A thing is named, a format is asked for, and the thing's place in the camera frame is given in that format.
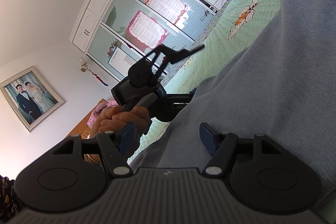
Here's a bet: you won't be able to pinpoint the blue fleece pants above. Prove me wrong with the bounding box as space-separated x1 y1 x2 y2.
131 0 335 208

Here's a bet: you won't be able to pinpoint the person left hand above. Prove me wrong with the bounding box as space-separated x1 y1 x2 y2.
89 106 151 159

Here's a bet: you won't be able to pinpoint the wooden headboard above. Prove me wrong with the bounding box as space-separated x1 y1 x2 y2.
65 98 106 139

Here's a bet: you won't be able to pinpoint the pink knitted blanket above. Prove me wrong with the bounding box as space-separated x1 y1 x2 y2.
87 100 118 128

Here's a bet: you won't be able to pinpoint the sliding door wardrobe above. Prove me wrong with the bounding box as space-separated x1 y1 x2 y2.
70 0 219 80

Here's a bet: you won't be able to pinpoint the framed wedding photo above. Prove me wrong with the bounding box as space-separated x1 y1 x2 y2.
1 66 65 132

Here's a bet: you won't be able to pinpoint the green quilted bee bedspread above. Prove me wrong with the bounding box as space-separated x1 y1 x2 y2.
131 0 288 169

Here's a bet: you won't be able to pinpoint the wall lamp with tassel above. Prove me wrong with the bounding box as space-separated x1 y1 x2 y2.
79 57 109 87

